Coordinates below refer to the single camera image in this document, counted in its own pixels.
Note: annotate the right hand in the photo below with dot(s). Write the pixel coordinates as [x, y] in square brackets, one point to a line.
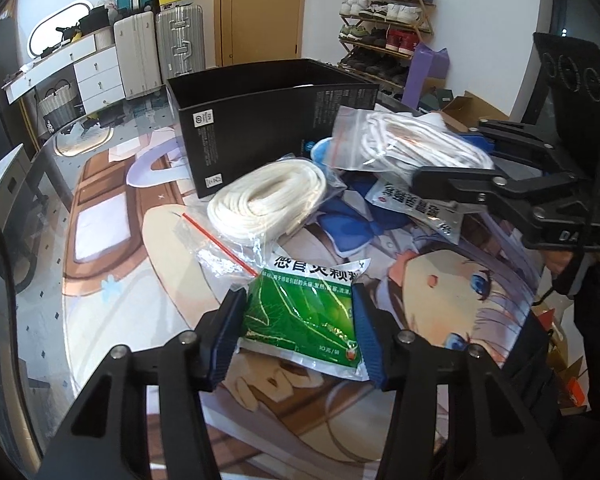
[556, 262]

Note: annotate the wooden door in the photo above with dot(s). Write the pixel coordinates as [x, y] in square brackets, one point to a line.
[257, 30]

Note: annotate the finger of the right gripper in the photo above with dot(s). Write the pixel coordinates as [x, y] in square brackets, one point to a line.
[510, 140]
[482, 187]

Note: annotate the white blue plush toy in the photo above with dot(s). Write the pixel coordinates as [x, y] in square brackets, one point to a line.
[322, 150]

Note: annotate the silver suitcase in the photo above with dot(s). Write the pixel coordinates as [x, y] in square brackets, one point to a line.
[180, 37]

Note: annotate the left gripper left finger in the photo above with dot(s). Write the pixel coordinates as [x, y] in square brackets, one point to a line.
[104, 434]

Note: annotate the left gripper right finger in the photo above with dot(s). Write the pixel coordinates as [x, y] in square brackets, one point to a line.
[456, 413]

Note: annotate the oval vanity mirror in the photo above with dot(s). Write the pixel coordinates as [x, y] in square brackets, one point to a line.
[50, 31]

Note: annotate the green medicine packet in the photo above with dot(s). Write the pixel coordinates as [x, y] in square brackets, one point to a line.
[446, 220]
[301, 312]

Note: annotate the woven laundry basket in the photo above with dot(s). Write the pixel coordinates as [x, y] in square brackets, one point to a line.
[59, 106]

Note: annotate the white suitcase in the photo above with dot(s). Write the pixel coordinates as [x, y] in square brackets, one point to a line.
[135, 40]

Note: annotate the white drawer cabinet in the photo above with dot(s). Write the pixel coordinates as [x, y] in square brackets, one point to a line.
[99, 80]

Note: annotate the black cardboard box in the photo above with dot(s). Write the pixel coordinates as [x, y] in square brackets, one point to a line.
[235, 119]

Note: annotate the purple paper bag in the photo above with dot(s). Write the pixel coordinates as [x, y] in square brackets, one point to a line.
[426, 63]

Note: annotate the wooden shoe rack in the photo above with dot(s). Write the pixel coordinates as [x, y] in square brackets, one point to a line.
[381, 36]

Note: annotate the white vanity desk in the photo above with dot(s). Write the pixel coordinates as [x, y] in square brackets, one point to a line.
[58, 60]

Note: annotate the anime printed table mat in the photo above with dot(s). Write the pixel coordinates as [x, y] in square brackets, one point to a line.
[146, 258]

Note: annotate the brown cardboard box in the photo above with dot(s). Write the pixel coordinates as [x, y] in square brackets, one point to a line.
[466, 111]

